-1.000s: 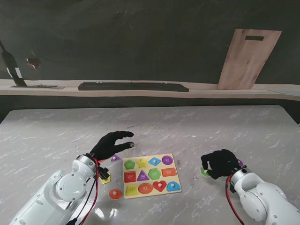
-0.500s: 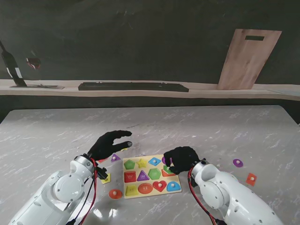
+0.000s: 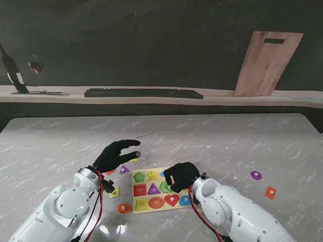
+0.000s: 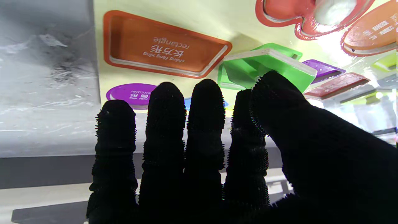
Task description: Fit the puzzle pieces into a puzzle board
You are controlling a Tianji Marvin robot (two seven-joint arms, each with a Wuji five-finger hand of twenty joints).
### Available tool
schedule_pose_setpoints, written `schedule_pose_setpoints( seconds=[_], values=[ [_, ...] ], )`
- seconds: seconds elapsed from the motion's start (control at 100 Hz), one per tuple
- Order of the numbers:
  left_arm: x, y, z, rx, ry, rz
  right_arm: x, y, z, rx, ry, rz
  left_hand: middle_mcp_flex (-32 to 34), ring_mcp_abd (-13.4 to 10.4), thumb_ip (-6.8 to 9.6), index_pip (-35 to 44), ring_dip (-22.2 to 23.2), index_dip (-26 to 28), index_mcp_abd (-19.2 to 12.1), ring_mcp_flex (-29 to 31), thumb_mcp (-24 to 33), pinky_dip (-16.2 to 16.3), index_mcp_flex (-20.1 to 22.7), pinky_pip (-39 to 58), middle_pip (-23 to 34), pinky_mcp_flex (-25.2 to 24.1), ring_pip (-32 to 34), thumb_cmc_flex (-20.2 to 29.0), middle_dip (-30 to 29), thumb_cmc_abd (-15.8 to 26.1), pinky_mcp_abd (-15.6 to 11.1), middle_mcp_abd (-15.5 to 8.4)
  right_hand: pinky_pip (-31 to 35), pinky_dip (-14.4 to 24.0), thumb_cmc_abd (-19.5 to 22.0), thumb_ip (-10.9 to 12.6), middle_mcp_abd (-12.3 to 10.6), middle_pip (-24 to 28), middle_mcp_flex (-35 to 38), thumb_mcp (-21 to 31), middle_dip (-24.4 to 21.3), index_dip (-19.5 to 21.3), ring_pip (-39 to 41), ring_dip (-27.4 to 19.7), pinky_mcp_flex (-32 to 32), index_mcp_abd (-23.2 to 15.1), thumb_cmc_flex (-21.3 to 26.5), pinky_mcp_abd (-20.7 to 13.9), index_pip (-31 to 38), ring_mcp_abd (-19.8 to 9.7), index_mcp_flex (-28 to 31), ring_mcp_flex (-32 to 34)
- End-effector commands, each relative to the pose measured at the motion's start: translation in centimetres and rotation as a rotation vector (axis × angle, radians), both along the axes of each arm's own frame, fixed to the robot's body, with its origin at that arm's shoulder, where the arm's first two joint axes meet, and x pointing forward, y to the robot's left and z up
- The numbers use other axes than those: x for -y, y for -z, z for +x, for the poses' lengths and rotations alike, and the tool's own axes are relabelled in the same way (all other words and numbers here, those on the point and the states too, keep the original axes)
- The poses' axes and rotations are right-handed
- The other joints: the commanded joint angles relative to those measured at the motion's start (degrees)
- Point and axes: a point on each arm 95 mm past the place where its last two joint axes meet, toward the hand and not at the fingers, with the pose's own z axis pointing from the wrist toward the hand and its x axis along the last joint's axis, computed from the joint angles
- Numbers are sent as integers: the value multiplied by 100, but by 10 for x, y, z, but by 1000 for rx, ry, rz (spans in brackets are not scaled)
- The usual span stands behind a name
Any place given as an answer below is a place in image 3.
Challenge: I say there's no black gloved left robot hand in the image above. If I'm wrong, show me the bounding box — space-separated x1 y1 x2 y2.
92 139 141 173

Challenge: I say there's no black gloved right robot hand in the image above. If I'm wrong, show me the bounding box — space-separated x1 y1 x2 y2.
164 162 201 194

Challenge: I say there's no green hexagon puzzle piece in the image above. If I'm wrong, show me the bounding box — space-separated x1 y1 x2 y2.
159 180 177 194

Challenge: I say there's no red heart puzzle piece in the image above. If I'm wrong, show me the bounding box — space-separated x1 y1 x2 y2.
164 194 180 207

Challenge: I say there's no wooden shape puzzle board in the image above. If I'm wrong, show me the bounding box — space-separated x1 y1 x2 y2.
131 166 196 214

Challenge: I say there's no orange rectangle puzzle piece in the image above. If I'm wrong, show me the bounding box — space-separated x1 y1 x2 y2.
264 186 278 201

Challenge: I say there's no orange oval puzzle piece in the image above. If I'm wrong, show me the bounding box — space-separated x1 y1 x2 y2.
117 203 132 215

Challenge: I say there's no wooden cutting board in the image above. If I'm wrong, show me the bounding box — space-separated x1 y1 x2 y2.
233 31 304 97

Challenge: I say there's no long black tray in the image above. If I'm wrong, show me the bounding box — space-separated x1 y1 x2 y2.
84 88 204 100

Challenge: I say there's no light wooden shelf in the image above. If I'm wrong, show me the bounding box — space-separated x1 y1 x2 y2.
0 85 323 109

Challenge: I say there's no wine glass with red wine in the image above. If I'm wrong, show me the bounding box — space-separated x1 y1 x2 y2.
27 54 50 94

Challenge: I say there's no dark wine bottle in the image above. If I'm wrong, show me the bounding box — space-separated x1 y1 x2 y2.
0 44 30 93

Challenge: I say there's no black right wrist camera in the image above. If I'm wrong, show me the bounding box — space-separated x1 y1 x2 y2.
189 190 200 205

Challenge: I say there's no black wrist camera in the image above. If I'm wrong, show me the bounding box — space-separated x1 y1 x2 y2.
100 178 115 194
189 190 200 205

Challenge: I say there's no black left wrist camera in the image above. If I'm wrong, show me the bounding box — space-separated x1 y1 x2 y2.
100 178 115 194

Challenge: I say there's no red cable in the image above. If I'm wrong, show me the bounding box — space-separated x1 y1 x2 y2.
85 171 105 242
188 185 228 242

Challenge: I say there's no black cable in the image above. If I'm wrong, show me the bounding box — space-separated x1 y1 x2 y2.
72 191 101 242

